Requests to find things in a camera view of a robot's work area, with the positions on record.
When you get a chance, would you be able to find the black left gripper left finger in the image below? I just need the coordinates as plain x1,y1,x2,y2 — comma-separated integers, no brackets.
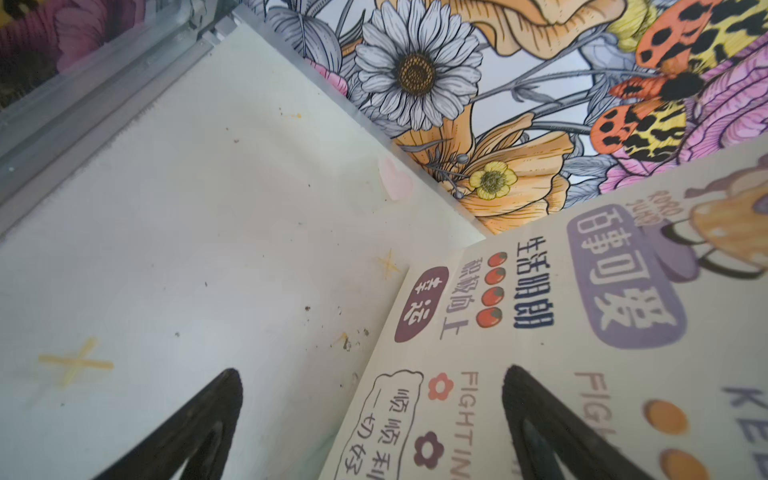
97,368,243,480

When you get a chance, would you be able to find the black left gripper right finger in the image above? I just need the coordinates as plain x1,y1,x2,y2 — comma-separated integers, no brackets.
502,365,649,479

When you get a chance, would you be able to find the white printed paper bag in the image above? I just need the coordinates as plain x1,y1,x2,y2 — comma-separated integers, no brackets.
321,137,767,479

